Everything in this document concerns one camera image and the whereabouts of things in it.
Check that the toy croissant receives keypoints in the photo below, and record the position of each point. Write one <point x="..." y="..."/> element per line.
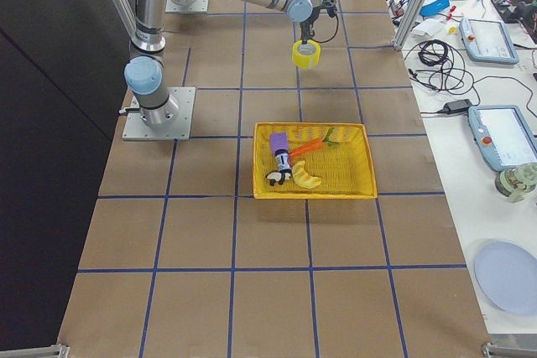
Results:
<point x="302" y="178"/>

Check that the teach pendant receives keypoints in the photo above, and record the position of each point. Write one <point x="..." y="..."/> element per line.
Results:
<point x="502" y="135"/>
<point x="488" y="41"/>

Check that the yellow tape roll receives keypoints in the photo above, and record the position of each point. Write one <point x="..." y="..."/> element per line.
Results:
<point x="306" y="55"/>

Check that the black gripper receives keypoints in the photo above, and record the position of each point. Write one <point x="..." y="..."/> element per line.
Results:
<point x="307" y="27"/>

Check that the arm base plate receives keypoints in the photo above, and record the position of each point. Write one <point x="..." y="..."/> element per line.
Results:
<point x="172" y="121"/>
<point x="186" y="6"/>

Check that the blue box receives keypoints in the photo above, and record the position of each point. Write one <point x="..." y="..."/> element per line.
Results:
<point x="433" y="7"/>

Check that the purple foam block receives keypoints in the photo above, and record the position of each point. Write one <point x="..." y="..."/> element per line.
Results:
<point x="278" y="141"/>

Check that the toy carrot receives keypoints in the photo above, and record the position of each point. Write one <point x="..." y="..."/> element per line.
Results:
<point x="315" y="144"/>

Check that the yellow plastic basket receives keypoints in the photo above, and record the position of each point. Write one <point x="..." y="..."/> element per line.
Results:
<point x="346" y="170"/>

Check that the small drink can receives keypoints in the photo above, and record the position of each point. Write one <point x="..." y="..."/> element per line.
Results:
<point x="282" y="159"/>

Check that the glass jar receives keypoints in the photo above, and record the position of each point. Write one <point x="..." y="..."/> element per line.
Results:
<point x="516" y="182"/>

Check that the light blue plate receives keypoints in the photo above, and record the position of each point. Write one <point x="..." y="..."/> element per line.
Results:
<point x="506" y="274"/>

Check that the upper teach pendant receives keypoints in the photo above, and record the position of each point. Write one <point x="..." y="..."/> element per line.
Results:
<point x="488" y="41"/>

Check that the panda plush toy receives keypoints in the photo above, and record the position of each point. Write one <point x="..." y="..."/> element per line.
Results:
<point x="278" y="177"/>

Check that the lower teach pendant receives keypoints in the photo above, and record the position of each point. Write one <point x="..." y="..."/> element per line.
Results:
<point x="502" y="135"/>

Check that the black power adapter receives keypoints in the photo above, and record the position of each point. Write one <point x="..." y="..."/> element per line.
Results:
<point x="456" y="107"/>

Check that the aluminium frame post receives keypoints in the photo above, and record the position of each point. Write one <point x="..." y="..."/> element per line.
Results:
<point x="415" y="1"/>

